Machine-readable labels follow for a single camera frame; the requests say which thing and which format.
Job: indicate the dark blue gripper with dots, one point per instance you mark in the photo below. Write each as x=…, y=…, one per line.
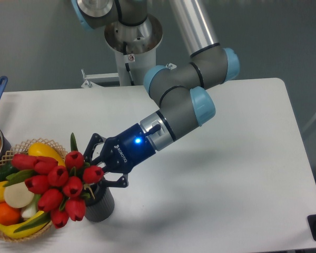
x=119, y=154

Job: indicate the red tulip bouquet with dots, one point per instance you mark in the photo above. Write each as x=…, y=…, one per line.
x=62, y=188

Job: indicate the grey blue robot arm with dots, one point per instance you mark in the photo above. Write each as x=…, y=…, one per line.
x=179, y=92

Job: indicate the dark grey ribbed vase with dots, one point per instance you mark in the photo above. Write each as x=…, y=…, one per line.
x=101, y=205

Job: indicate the yellow squash at top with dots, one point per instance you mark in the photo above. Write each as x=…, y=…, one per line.
x=46, y=150

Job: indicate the green leafy bok choy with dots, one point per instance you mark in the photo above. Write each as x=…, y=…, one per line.
x=31, y=209

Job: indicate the beige round radish slice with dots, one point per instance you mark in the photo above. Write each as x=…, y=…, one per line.
x=18, y=195

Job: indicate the woven wicker basket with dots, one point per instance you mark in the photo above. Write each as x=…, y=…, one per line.
x=23, y=148

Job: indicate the green cucumber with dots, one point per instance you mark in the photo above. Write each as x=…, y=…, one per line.
x=6, y=170

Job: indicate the orange fruit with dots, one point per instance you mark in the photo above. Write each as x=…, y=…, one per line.
x=9, y=215

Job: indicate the long yellow banana squash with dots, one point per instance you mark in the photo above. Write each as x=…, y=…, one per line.
x=27, y=228

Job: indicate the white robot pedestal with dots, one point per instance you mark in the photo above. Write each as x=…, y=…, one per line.
x=134, y=48

